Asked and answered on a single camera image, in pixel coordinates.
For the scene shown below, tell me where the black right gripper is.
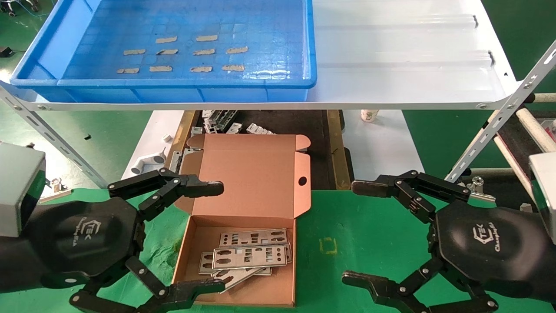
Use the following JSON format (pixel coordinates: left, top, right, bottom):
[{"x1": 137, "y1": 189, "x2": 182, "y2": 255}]
[{"x1": 341, "y1": 170, "x2": 556, "y2": 313}]

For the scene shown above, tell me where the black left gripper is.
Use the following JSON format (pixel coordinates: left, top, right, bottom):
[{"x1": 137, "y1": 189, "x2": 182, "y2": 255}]
[{"x1": 0, "y1": 168, "x2": 225, "y2": 313}]

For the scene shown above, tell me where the silver IO shield plate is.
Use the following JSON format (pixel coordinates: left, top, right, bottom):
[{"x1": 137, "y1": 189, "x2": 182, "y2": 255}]
[
  {"x1": 212, "y1": 245, "x2": 288, "y2": 270},
  {"x1": 199, "y1": 252, "x2": 273, "y2": 276},
  {"x1": 218, "y1": 229, "x2": 288, "y2": 249},
  {"x1": 218, "y1": 243, "x2": 293, "y2": 295}
]

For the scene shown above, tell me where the brown cardboard box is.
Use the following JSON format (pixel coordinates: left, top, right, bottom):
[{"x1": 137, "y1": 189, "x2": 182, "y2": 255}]
[{"x1": 172, "y1": 133, "x2": 312, "y2": 308}]

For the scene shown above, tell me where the blue plastic tray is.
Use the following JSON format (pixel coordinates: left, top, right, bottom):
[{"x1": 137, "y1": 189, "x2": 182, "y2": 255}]
[{"x1": 10, "y1": 0, "x2": 317, "y2": 103}]

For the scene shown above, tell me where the white table board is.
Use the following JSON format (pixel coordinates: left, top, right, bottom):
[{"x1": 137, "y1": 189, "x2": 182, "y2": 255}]
[{"x1": 121, "y1": 110, "x2": 430, "y2": 190}]

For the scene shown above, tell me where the white pipe fitting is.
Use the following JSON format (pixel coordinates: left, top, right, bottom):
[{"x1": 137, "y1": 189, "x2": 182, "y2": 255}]
[{"x1": 130, "y1": 147, "x2": 167, "y2": 175}]

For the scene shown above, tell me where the silver binder clip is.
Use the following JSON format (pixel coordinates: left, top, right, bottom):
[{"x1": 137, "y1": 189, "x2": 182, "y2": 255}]
[
  {"x1": 463, "y1": 176, "x2": 496, "y2": 203},
  {"x1": 39, "y1": 177, "x2": 72, "y2": 204}
]

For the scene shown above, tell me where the pile of metal brackets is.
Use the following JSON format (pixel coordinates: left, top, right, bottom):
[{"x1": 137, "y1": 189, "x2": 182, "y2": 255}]
[{"x1": 201, "y1": 110, "x2": 238, "y2": 133}]

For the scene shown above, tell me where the black bin with brass rails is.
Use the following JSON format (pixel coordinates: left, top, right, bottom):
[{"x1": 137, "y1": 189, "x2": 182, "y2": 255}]
[{"x1": 166, "y1": 110, "x2": 352, "y2": 190}]

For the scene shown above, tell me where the perforated steel shelf strut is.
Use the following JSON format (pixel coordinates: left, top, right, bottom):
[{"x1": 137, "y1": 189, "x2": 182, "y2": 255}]
[
  {"x1": 444, "y1": 40, "x2": 556, "y2": 183},
  {"x1": 0, "y1": 85, "x2": 108, "y2": 188}
]

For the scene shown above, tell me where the white metal shelf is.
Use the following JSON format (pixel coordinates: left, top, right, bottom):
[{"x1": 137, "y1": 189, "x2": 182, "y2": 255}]
[{"x1": 0, "y1": 0, "x2": 520, "y2": 111}]

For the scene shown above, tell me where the wheeled chair base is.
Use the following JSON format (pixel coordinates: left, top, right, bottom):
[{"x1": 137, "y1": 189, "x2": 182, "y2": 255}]
[{"x1": 0, "y1": 0, "x2": 40, "y2": 17}]

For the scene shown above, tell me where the long metal bracket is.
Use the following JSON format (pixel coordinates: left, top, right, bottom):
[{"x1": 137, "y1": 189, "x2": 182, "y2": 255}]
[{"x1": 169, "y1": 148, "x2": 196, "y2": 173}]

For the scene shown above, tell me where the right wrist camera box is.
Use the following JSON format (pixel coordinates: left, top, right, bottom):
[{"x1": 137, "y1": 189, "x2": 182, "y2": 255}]
[{"x1": 529, "y1": 152, "x2": 556, "y2": 244}]

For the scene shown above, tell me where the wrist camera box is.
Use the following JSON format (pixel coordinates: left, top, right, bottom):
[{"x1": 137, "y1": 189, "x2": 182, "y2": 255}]
[
  {"x1": 529, "y1": 152, "x2": 556, "y2": 244},
  {"x1": 0, "y1": 143, "x2": 46, "y2": 237}
]

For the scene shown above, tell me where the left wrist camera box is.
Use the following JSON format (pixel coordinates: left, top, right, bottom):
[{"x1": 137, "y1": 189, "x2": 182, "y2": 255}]
[{"x1": 0, "y1": 143, "x2": 46, "y2": 237}]

